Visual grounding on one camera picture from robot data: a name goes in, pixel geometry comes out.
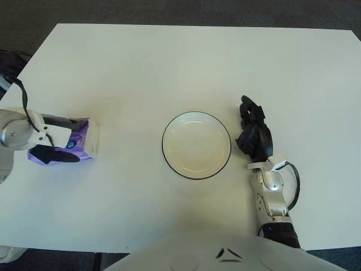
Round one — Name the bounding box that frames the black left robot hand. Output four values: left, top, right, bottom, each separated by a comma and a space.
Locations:
28, 113, 82, 167

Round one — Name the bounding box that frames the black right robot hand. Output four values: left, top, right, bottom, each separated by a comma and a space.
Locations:
235, 95, 274, 164

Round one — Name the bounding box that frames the purple tissue paper pack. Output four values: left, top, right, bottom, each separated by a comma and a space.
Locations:
27, 117, 101, 165

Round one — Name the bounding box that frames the white plate with black rim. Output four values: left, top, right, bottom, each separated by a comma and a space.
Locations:
161, 111, 232, 180

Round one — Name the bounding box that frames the pale blue white object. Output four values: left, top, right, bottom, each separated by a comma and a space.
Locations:
0, 73, 15, 92

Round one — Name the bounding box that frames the black bag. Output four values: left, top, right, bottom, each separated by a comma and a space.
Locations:
0, 50, 32, 79

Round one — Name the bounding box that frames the white rounded base object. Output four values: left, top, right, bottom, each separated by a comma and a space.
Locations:
0, 244, 28, 264

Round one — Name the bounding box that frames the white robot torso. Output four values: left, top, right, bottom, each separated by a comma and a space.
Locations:
102, 232, 361, 271

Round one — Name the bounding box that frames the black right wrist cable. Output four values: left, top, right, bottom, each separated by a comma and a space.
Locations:
277, 161, 301, 212

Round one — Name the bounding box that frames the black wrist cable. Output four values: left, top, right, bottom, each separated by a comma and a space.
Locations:
3, 76, 55, 148
277, 161, 301, 212

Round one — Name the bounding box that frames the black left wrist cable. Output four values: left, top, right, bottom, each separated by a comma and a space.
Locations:
3, 76, 55, 148

